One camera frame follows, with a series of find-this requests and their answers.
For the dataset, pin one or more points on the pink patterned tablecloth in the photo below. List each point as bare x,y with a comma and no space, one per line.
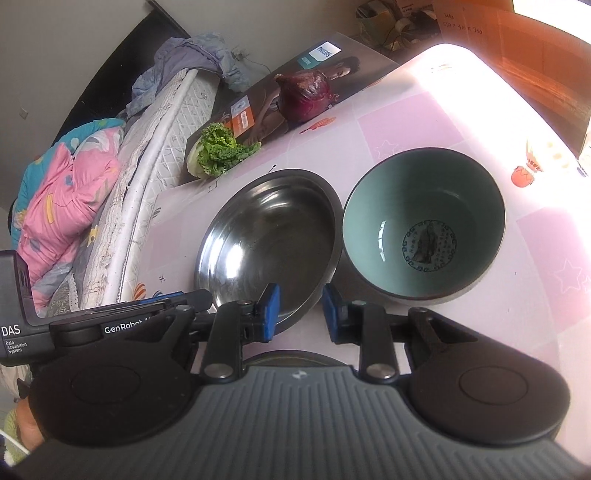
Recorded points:
461,115

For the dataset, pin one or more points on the black headboard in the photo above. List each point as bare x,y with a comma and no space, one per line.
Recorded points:
115,60

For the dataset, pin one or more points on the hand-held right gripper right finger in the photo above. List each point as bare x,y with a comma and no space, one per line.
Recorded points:
330,310

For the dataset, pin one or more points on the white calligraphy plate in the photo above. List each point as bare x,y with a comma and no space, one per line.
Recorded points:
295,359

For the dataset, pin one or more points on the stainless steel bowl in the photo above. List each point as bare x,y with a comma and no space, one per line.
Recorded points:
270,235

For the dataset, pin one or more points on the person's left forearm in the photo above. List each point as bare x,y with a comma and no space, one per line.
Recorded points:
28,424

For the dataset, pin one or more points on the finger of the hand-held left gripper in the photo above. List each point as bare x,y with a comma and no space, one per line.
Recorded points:
199,297

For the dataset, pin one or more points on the white mattress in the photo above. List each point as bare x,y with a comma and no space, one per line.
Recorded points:
161,134

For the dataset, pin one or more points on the pink floral quilt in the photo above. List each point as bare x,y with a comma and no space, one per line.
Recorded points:
60,203

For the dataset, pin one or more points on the printed cardboard box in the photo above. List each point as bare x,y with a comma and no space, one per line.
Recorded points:
263,104

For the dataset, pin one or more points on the teal ceramic bowl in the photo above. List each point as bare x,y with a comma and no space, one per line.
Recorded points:
422,217

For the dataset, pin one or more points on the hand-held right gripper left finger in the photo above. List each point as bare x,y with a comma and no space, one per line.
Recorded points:
269,310

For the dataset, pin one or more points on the napa cabbage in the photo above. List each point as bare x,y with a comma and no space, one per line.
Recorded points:
217,150

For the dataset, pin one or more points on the grey-blue crumpled cloth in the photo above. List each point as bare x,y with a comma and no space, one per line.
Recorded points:
194,57

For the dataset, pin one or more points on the green leaf-print pillow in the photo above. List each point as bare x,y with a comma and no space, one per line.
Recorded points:
62,297

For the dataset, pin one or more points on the red onion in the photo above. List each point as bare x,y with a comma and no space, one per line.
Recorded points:
304,94

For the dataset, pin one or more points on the brown cardboard box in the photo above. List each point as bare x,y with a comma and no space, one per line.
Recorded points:
545,60

